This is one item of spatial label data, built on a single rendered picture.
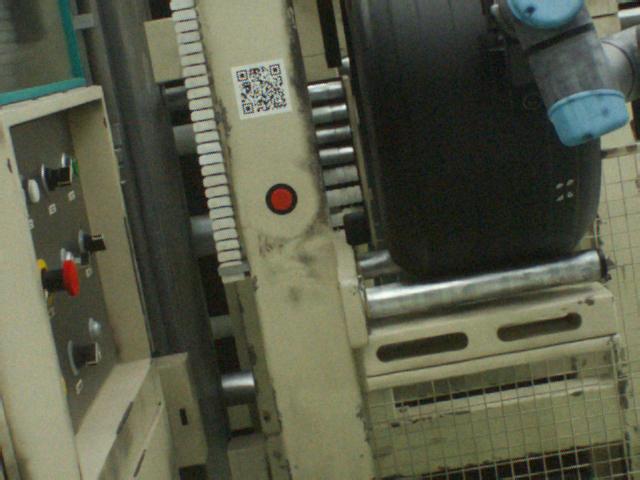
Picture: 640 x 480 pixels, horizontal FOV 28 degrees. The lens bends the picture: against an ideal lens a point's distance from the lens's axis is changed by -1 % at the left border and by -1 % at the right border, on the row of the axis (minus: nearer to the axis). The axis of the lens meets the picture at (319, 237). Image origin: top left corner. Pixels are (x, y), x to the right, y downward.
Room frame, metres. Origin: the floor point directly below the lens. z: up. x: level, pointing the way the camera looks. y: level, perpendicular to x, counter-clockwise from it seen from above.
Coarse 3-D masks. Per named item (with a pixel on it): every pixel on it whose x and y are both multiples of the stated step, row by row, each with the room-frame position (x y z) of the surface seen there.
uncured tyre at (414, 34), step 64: (384, 0) 1.65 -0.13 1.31; (448, 0) 1.63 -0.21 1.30; (384, 64) 1.63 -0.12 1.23; (448, 64) 1.61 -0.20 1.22; (384, 128) 1.64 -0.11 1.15; (448, 128) 1.61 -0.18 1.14; (512, 128) 1.61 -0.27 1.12; (384, 192) 1.68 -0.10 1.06; (448, 192) 1.63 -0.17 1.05; (512, 192) 1.64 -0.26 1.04; (576, 192) 1.66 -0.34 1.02; (448, 256) 1.71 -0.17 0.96; (512, 256) 1.74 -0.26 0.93
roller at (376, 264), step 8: (360, 256) 2.03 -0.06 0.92; (368, 256) 2.02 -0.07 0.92; (376, 256) 2.02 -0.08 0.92; (384, 256) 2.02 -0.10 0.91; (360, 264) 2.02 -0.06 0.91; (368, 264) 2.02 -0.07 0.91; (376, 264) 2.01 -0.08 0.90; (384, 264) 2.01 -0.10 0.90; (392, 264) 2.01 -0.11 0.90; (368, 272) 2.02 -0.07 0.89; (376, 272) 2.02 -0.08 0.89; (384, 272) 2.02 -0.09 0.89; (392, 272) 2.02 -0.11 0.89; (400, 272) 2.02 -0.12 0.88; (408, 272) 2.03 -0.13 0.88
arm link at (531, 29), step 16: (512, 0) 1.26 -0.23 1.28; (528, 0) 1.25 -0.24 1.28; (544, 0) 1.24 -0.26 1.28; (560, 0) 1.24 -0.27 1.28; (576, 0) 1.24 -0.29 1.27; (512, 16) 1.29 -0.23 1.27; (528, 16) 1.25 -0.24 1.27; (544, 16) 1.24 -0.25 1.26; (560, 16) 1.24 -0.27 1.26; (576, 16) 1.26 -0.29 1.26; (528, 32) 1.28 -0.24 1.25; (544, 32) 1.26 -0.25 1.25; (560, 32) 1.26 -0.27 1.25
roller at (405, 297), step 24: (504, 264) 1.75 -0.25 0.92; (528, 264) 1.74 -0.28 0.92; (552, 264) 1.73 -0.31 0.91; (576, 264) 1.73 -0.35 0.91; (600, 264) 1.73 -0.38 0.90; (384, 288) 1.75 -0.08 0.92; (408, 288) 1.74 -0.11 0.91; (432, 288) 1.73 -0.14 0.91; (456, 288) 1.73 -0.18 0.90; (480, 288) 1.73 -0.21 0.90; (504, 288) 1.73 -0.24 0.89; (528, 288) 1.73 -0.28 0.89; (384, 312) 1.74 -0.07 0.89; (408, 312) 1.75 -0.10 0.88
